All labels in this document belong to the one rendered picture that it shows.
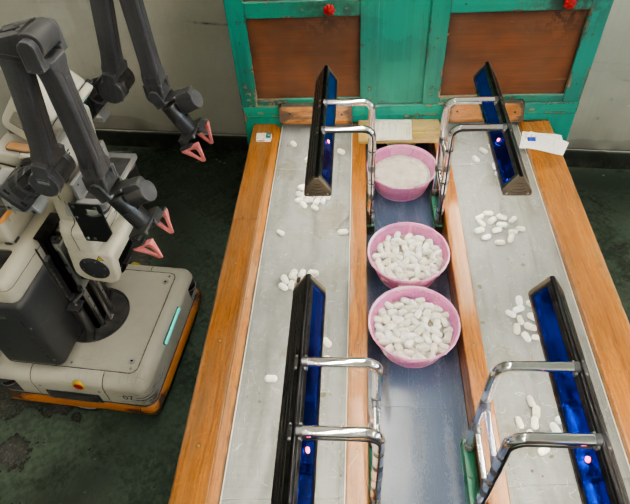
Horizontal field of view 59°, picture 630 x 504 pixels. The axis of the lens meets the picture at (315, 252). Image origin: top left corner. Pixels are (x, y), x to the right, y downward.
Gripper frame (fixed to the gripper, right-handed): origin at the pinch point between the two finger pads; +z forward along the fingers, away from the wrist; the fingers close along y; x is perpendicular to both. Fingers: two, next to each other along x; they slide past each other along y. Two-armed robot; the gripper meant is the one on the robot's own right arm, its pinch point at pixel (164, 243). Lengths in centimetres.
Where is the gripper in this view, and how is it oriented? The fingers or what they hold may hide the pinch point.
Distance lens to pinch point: 162.0
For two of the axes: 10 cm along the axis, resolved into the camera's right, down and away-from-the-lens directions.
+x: -8.6, 2.4, 4.6
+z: 5.0, 6.3, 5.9
